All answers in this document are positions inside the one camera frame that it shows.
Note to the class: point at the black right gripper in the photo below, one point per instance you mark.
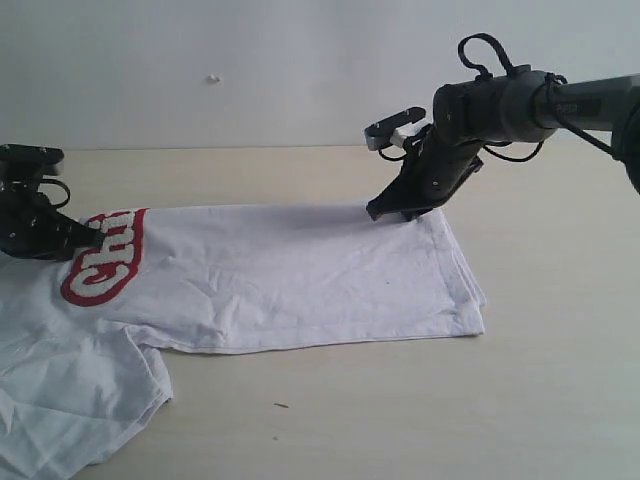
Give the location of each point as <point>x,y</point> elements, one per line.
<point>428,178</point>

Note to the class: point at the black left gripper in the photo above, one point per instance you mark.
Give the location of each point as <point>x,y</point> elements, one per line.
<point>32,227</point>

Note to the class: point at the white t-shirt red lettering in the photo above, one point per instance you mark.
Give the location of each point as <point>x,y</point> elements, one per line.
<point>81,340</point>

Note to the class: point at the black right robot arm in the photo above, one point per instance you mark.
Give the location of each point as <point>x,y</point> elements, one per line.
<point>529,106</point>

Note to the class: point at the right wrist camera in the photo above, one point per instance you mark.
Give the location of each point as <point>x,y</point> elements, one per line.
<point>395,129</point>

